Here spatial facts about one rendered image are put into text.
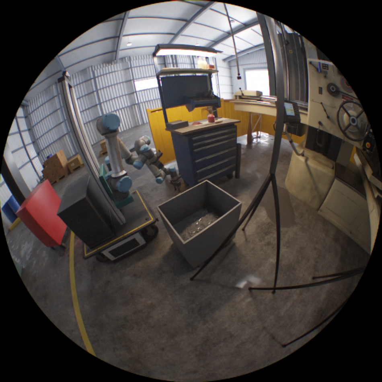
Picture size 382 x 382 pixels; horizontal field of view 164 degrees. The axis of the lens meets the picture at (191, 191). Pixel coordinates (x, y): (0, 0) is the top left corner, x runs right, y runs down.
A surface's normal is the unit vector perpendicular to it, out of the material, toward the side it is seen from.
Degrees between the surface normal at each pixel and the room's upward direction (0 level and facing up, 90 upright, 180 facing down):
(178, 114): 90
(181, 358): 0
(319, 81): 90
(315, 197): 90
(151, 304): 0
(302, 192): 90
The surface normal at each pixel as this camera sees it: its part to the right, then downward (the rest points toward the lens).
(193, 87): 0.51, 0.48
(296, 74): -0.82, 0.44
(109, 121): 0.83, 0.12
